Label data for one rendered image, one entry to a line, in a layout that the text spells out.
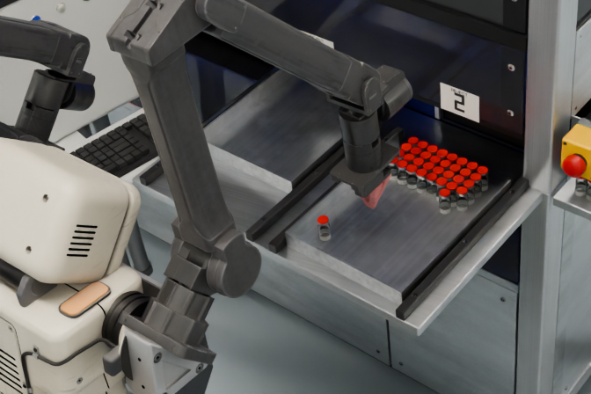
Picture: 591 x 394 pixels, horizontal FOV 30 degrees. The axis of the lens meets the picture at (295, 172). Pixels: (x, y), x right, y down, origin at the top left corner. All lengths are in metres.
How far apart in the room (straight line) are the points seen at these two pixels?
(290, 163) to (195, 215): 0.79
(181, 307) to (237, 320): 1.64
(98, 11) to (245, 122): 0.40
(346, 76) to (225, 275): 0.33
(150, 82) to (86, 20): 1.12
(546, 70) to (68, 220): 0.88
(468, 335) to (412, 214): 0.55
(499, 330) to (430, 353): 0.28
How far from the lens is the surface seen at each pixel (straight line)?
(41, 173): 1.48
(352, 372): 2.94
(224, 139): 2.27
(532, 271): 2.25
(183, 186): 1.39
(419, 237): 2.01
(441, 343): 2.62
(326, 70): 1.52
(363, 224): 2.04
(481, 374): 2.60
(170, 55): 1.28
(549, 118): 1.98
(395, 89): 1.68
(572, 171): 1.97
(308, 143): 2.23
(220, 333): 3.08
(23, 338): 1.54
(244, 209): 2.11
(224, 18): 1.30
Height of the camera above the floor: 2.29
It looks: 41 degrees down
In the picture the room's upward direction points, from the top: 8 degrees counter-clockwise
